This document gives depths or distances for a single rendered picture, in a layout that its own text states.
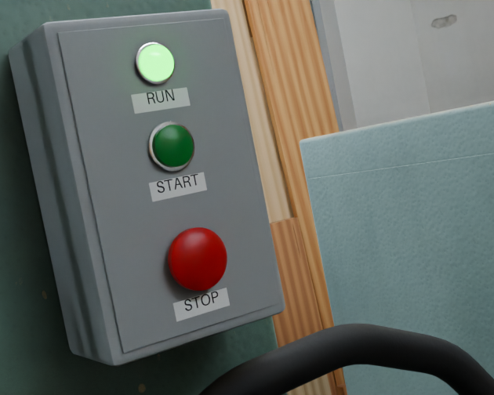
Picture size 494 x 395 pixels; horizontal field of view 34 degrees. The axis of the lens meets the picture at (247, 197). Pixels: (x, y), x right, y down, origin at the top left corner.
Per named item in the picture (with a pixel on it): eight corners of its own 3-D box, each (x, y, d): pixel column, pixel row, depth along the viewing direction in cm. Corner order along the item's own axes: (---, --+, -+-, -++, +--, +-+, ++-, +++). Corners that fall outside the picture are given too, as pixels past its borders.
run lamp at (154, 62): (139, 87, 38) (130, 45, 38) (176, 82, 39) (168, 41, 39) (144, 85, 37) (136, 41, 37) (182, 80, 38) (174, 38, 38)
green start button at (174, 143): (153, 175, 38) (143, 125, 38) (197, 167, 39) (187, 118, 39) (158, 174, 37) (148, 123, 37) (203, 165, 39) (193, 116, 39)
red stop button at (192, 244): (172, 297, 38) (159, 235, 38) (225, 281, 40) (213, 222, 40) (181, 298, 37) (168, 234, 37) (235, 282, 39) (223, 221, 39)
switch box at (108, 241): (68, 355, 42) (4, 49, 41) (231, 305, 47) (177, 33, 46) (114, 370, 36) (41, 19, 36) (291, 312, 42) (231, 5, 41)
